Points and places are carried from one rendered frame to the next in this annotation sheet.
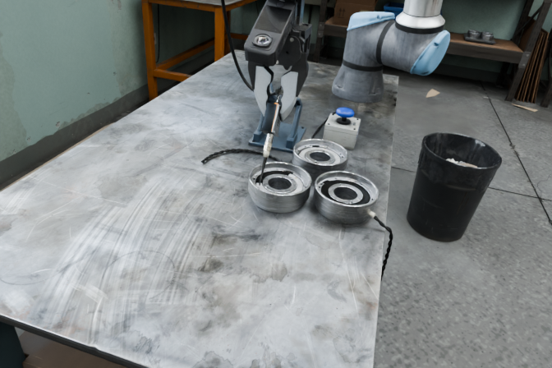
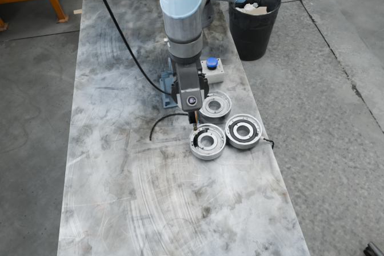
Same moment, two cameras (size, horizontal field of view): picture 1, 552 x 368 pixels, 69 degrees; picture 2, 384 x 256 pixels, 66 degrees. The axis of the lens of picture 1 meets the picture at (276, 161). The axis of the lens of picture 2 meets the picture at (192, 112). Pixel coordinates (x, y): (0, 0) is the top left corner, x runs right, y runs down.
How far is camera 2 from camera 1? 0.45 m
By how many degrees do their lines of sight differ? 28
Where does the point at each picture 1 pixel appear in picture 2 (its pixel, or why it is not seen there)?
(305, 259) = (244, 183)
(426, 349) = (270, 133)
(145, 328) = not seen: outside the picture
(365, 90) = (205, 19)
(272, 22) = (190, 82)
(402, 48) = not seen: outside the picture
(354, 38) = not seen: outside the picture
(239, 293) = (228, 220)
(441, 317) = (271, 110)
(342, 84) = not seen: hidden behind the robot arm
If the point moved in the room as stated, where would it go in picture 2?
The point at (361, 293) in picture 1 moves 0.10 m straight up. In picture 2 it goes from (278, 190) to (286, 175)
